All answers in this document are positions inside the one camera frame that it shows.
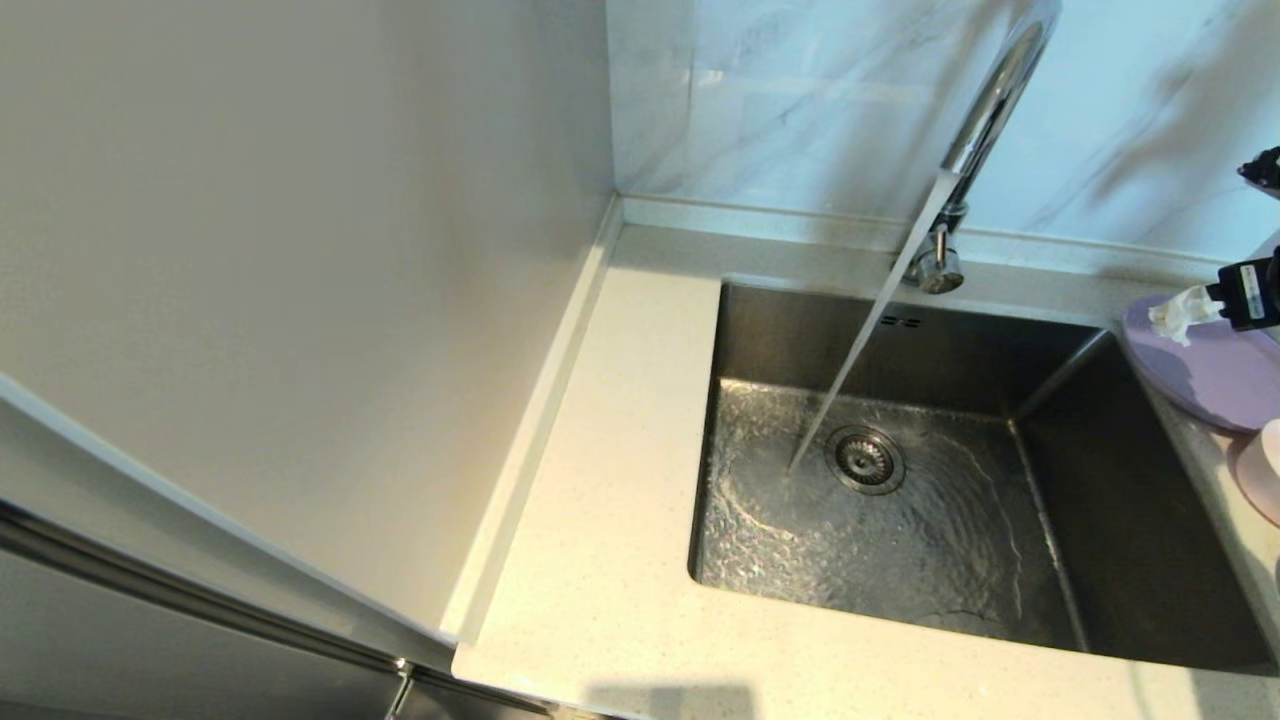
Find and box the chrome refrigerator door handle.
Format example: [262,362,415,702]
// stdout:
[0,498,417,720]

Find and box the stainless steel sink basin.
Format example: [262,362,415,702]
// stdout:
[688,280,1276,673]

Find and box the purple plastic plate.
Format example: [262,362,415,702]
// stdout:
[1122,293,1280,433]

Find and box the round metal drain strainer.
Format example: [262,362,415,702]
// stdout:
[825,425,908,497]

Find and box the chrome gooseneck kitchen faucet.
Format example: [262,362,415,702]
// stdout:
[900,0,1061,297]

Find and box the running water stream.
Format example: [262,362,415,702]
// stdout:
[788,170,961,477]

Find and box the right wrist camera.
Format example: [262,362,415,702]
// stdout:
[1238,145,1280,197]

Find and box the pink plastic cup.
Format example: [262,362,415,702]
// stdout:
[1235,418,1280,529]

